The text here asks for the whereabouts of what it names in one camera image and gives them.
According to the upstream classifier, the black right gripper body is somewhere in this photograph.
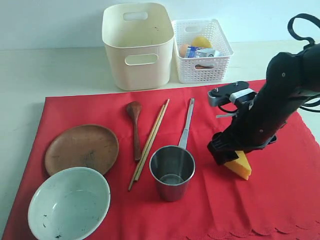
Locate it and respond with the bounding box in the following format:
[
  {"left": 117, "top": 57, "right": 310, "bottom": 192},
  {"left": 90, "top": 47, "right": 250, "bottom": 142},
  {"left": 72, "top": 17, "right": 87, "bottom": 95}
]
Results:
[{"left": 220, "top": 82, "right": 300, "bottom": 152}]

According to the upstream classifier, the yellow cheese wedge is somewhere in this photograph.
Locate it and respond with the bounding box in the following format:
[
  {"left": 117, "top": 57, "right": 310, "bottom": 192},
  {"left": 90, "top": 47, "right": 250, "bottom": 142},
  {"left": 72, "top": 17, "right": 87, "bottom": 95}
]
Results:
[{"left": 224, "top": 150, "right": 252, "bottom": 181}]

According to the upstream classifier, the orange fried food piece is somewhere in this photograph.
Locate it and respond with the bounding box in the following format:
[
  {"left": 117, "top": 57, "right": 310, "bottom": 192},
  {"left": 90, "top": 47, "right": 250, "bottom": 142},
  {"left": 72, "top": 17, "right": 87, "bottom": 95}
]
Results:
[{"left": 194, "top": 64, "right": 215, "bottom": 70}]

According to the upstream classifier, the brown egg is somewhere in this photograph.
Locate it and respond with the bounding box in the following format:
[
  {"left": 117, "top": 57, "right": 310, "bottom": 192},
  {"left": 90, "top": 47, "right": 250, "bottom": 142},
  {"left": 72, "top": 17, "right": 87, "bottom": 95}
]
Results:
[{"left": 179, "top": 43, "right": 190, "bottom": 58}]

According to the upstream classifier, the yellow lemon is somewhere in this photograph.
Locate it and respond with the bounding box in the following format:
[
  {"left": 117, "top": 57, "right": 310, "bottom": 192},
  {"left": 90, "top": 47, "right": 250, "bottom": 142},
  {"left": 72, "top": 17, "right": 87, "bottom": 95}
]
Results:
[{"left": 191, "top": 36, "right": 212, "bottom": 49}]

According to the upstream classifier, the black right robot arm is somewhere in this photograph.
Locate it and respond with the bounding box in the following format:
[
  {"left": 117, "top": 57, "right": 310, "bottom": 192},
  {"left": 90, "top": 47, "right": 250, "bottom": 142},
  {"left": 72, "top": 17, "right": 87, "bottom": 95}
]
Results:
[{"left": 207, "top": 44, "right": 320, "bottom": 165}]

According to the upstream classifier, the silver table knife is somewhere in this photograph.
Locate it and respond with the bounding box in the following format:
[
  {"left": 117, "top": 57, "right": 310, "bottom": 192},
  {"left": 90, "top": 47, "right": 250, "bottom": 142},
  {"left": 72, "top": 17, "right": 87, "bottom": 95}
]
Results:
[{"left": 178, "top": 98, "right": 195, "bottom": 149}]

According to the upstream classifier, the stainless steel cup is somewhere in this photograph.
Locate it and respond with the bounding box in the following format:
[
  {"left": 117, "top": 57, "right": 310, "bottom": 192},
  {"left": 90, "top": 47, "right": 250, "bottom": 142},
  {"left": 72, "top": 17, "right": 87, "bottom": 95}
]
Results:
[{"left": 149, "top": 144, "right": 196, "bottom": 202}]

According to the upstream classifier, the red table cloth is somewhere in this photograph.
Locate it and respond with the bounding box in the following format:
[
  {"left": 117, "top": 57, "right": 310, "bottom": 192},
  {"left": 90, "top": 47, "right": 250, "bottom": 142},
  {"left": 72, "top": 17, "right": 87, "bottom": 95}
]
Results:
[{"left": 2, "top": 85, "right": 320, "bottom": 240}]

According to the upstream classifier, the right wooden chopstick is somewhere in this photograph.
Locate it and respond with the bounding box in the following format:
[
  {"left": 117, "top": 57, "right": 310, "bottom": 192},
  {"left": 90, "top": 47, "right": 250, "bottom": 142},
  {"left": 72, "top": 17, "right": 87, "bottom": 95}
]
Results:
[{"left": 134, "top": 99, "right": 170, "bottom": 182}]

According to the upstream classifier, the wooden chopstick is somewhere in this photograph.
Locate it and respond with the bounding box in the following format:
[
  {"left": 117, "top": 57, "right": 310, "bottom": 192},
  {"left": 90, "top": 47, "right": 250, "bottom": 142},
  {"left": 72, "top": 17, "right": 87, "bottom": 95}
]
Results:
[
  {"left": 128, "top": 104, "right": 165, "bottom": 191},
  {"left": 134, "top": 99, "right": 170, "bottom": 182}
]

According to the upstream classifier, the left wooden chopstick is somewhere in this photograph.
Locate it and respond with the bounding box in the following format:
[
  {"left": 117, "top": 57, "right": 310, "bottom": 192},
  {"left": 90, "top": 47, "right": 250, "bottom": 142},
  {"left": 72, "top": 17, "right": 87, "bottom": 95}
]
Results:
[{"left": 128, "top": 104, "right": 165, "bottom": 191}]

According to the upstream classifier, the white perforated plastic basket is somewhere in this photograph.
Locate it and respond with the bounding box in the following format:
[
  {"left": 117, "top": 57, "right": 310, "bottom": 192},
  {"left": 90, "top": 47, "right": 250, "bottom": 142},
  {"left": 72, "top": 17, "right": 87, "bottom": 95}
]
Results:
[{"left": 172, "top": 18, "right": 234, "bottom": 84}]

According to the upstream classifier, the brown wooden spoon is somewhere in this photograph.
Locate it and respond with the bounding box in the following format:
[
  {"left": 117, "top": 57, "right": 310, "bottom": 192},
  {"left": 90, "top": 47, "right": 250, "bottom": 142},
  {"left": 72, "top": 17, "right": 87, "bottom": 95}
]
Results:
[{"left": 126, "top": 101, "right": 142, "bottom": 162}]

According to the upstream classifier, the brown wooden plate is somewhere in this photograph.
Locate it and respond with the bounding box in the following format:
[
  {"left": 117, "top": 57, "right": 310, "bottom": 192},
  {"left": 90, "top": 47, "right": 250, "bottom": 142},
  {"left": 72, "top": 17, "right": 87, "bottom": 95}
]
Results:
[{"left": 44, "top": 124, "right": 119, "bottom": 176}]

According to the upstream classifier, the large cream plastic bin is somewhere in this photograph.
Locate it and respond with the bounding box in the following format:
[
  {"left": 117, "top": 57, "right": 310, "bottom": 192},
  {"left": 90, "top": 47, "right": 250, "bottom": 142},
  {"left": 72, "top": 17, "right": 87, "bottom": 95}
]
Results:
[{"left": 101, "top": 2, "right": 174, "bottom": 91}]

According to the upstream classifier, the pale green bowl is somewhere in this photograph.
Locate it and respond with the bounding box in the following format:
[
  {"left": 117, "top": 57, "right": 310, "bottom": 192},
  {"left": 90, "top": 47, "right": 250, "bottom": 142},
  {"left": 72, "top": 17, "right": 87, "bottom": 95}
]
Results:
[{"left": 27, "top": 167, "right": 111, "bottom": 240}]

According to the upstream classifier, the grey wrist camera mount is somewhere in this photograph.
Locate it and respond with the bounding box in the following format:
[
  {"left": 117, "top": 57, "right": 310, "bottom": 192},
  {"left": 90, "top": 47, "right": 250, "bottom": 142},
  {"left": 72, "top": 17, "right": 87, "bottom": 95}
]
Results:
[{"left": 207, "top": 81, "right": 257, "bottom": 107}]

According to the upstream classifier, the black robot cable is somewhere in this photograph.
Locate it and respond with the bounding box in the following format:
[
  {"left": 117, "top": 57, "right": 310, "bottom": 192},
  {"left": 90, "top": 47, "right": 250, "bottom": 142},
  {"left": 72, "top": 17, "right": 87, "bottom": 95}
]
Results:
[{"left": 287, "top": 13, "right": 320, "bottom": 112}]

